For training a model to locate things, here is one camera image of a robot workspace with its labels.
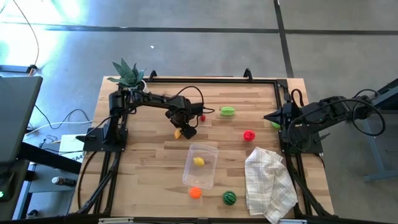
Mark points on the red toy apple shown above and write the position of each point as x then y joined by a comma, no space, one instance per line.
249,135

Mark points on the green toy starfruit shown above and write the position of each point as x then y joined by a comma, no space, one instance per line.
228,111

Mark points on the green toy lime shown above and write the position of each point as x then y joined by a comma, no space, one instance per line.
275,125

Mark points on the orange toy orange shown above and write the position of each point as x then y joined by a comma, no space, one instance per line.
195,193

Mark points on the green striped toy watermelon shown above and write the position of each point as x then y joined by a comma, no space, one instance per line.
229,198

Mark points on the black desk beam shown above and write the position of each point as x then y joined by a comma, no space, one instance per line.
46,158

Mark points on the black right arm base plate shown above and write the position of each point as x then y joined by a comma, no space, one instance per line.
312,147

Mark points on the black aluminium table frame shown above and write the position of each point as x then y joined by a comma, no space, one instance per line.
233,80

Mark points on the yellow toy lemon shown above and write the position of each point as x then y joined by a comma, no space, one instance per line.
199,161

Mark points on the dark bottle with white cap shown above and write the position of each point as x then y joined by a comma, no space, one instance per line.
63,181

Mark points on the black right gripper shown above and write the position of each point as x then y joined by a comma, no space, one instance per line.
289,113

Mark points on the green plant in white pot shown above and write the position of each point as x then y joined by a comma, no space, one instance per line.
129,76

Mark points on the yellow toy banana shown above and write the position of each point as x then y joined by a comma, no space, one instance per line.
177,134

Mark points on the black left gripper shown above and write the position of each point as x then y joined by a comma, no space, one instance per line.
182,115

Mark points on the grey shelf board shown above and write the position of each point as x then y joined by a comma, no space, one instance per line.
43,186

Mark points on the black frame clamp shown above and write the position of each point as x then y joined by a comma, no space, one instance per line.
247,74
152,75

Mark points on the black computer tower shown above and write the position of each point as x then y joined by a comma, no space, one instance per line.
9,186

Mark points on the grey power box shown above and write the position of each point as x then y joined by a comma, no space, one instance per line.
18,69

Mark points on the blue-grey metal table frame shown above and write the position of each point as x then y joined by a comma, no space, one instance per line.
377,149

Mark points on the red toy strawberry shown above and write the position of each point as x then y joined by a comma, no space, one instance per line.
202,118

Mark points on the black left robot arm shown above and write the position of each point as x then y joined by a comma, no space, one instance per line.
155,100

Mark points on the grey desk top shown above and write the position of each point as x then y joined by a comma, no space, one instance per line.
15,118

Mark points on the white label strip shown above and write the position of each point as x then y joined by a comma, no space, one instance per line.
292,221
115,220

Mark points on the white paper sheet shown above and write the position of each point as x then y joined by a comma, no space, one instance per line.
70,147

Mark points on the clear plastic tupperware container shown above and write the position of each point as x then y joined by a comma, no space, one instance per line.
202,180

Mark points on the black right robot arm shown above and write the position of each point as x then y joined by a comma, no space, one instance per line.
326,109

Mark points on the white checked dish towel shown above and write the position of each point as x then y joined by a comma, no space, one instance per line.
267,186

